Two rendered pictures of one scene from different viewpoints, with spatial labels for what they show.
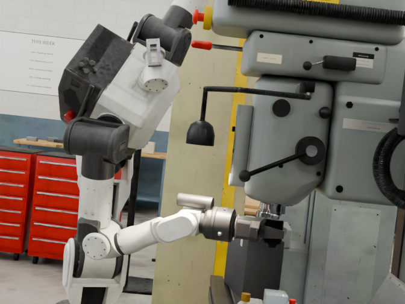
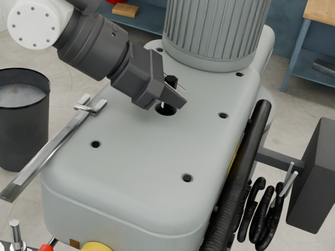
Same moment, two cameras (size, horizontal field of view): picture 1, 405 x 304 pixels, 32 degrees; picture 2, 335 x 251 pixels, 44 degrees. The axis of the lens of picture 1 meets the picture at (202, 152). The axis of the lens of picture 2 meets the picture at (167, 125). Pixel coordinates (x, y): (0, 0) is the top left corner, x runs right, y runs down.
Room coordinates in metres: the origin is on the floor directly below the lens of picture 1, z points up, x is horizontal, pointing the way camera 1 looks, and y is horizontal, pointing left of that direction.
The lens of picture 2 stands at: (1.66, 0.34, 2.31)
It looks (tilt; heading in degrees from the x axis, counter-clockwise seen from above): 38 degrees down; 287
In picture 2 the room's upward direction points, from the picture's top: 10 degrees clockwise
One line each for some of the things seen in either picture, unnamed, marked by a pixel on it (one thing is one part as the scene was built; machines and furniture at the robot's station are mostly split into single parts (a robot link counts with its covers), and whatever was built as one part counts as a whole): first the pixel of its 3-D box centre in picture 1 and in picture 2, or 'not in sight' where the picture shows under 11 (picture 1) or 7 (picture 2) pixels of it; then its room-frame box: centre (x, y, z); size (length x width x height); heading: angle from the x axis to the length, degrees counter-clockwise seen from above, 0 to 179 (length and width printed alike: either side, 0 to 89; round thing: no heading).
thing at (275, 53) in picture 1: (309, 61); not in sight; (1.83, -0.25, 1.68); 0.34 x 0.24 x 0.10; 92
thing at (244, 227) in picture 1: (239, 227); not in sight; (1.85, -0.12, 1.23); 0.13 x 0.12 x 0.10; 167
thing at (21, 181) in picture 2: not in sight; (57, 141); (1.93, -0.04, 1.89); 0.24 x 0.04 x 0.01; 93
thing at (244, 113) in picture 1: (240, 145); not in sight; (1.83, -0.10, 1.45); 0.04 x 0.04 x 0.21; 2
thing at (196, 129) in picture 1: (200, 132); not in sight; (1.80, 0.01, 1.47); 0.07 x 0.07 x 0.06
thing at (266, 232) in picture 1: (271, 233); not in sight; (1.80, -0.20, 1.23); 0.06 x 0.02 x 0.03; 77
